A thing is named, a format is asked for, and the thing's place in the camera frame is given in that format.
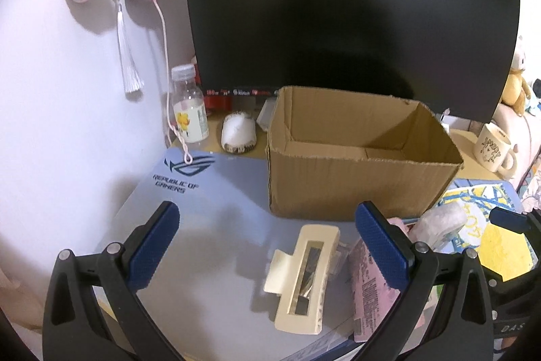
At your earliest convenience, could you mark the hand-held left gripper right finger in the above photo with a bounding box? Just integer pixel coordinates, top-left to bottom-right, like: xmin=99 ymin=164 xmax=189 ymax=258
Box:
xmin=354 ymin=200 xmax=496 ymax=361

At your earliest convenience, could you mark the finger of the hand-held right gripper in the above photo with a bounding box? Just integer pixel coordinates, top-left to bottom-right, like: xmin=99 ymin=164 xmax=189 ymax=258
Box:
xmin=489 ymin=206 xmax=541 ymax=235

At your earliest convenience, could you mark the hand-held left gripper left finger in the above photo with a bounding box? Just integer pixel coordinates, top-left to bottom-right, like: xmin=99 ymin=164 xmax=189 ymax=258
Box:
xmin=42 ymin=200 xmax=187 ymax=361

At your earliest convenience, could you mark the pink packet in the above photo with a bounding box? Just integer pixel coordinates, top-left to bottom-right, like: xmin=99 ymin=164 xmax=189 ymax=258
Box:
xmin=349 ymin=217 xmax=423 ymax=342

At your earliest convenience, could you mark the white tissue packet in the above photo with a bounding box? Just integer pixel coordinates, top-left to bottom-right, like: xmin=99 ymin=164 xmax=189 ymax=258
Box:
xmin=408 ymin=202 xmax=468 ymax=247

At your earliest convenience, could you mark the cardboard box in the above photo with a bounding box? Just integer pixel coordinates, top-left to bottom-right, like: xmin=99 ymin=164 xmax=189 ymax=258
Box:
xmin=265 ymin=85 xmax=465 ymax=221

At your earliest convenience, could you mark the cream hair claw clip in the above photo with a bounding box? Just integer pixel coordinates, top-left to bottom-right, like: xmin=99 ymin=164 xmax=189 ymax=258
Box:
xmin=263 ymin=223 xmax=341 ymax=334

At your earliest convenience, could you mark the yellow blue mat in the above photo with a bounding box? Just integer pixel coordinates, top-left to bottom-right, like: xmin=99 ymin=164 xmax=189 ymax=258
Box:
xmin=435 ymin=177 xmax=537 ymax=294

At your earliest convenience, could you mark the printed pink cloth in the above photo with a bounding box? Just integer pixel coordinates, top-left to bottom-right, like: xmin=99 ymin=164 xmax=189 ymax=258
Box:
xmin=518 ymin=156 xmax=541 ymax=213

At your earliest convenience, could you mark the cream printed mug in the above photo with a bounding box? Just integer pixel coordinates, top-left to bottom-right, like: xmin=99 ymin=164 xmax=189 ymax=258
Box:
xmin=472 ymin=122 xmax=517 ymax=181

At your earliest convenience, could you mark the grey mouse pad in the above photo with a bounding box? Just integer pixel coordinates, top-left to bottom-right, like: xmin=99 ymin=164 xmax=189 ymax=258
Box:
xmin=91 ymin=147 xmax=364 ymax=361

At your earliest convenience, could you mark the blue fabric item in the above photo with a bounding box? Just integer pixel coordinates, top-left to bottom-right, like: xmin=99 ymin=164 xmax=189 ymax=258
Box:
xmin=529 ymin=78 xmax=541 ymax=112

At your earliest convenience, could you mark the yellow plush toy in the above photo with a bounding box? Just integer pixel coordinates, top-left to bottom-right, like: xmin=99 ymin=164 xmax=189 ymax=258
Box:
xmin=501 ymin=35 xmax=532 ymax=116

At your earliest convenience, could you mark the clear plastic bottle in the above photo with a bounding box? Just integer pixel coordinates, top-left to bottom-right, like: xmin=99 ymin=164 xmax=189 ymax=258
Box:
xmin=170 ymin=64 xmax=211 ymax=144

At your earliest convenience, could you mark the dark red box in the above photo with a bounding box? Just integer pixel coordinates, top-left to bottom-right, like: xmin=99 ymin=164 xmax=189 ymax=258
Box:
xmin=205 ymin=94 xmax=233 ymax=118

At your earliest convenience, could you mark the clear plastic item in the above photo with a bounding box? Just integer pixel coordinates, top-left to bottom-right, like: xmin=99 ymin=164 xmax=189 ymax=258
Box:
xmin=257 ymin=99 xmax=277 ymax=131

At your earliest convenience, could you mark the white tassel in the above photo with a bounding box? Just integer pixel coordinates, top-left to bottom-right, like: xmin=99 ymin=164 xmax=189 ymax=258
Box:
xmin=114 ymin=0 xmax=144 ymax=95

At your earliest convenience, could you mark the black monitor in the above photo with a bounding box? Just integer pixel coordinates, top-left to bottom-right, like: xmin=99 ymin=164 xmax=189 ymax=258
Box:
xmin=180 ymin=0 xmax=522 ymax=125

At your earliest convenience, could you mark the pink headset cable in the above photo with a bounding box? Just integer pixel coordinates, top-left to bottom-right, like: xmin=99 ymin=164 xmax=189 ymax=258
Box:
xmin=152 ymin=0 xmax=195 ymax=165

